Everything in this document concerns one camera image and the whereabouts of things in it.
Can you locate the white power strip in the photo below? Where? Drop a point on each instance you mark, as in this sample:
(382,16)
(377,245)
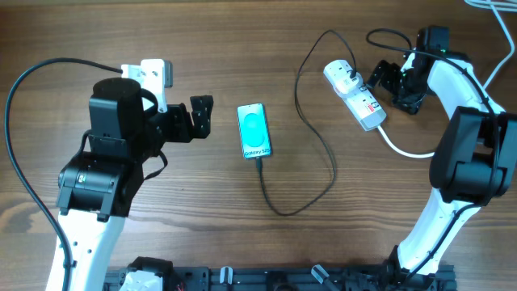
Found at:
(362,104)

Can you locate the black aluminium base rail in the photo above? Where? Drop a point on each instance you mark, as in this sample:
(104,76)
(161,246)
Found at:
(352,278)

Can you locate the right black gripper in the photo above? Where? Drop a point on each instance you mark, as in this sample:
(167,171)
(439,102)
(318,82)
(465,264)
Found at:
(409,103)

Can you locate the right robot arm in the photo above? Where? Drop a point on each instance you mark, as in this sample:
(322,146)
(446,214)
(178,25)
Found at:
(475,159)

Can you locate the white USB charger plug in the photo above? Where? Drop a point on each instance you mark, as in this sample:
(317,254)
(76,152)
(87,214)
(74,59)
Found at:
(344,83)

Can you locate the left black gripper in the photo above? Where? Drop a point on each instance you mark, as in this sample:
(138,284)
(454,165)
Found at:
(183,131)

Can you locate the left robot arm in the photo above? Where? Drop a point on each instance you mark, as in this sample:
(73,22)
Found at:
(96,186)

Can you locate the Galaxy smartphone teal screen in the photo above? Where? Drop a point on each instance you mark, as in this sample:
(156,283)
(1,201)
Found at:
(255,138)

